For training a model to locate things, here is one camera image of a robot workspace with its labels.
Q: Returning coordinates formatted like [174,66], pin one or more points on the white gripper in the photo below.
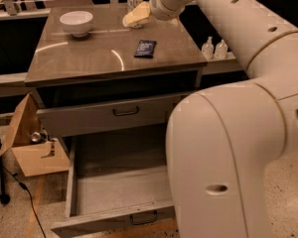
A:
[156,4]

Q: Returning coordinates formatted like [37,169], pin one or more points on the dark blue rxbar packet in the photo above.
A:
[145,49]

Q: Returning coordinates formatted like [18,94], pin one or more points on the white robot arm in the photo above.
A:
[220,140]

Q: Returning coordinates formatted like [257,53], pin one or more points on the grey metal drawer cabinet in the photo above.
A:
[101,67]

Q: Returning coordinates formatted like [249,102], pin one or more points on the grey middle drawer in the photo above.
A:
[109,116]

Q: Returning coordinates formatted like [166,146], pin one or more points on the grey open bottom drawer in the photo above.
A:
[116,179]

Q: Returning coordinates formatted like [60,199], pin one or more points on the white ceramic bowl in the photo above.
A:
[77,23]

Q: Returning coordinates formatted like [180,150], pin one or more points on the left clear sanitizer bottle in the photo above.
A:
[208,48]

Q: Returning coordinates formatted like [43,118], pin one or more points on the clear sanitizer bottle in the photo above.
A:
[208,48]
[221,50]

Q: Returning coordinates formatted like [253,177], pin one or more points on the right clear sanitizer bottle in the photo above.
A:
[221,50]

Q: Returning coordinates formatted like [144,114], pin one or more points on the silver can in box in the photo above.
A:
[38,137]

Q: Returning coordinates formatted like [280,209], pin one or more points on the open brown cardboard box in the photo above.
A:
[33,159]

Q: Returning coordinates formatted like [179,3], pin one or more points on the black pole stand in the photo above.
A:
[0,171]

